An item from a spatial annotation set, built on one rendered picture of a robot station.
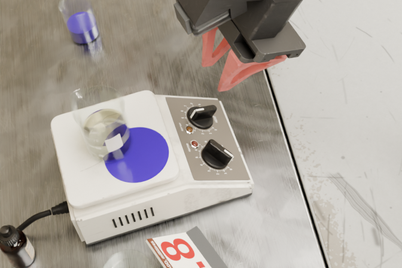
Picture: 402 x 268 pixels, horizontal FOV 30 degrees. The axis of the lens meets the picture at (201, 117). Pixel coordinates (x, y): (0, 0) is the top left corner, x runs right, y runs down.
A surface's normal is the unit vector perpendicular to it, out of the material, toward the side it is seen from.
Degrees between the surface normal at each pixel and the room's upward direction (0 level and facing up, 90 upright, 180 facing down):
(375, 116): 0
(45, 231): 0
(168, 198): 90
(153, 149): 0
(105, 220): 90
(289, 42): 31
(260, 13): 61
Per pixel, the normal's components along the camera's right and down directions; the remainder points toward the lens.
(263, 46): 0.43, -0.61
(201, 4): -0.76, 0.15
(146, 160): -0.07, -0.57
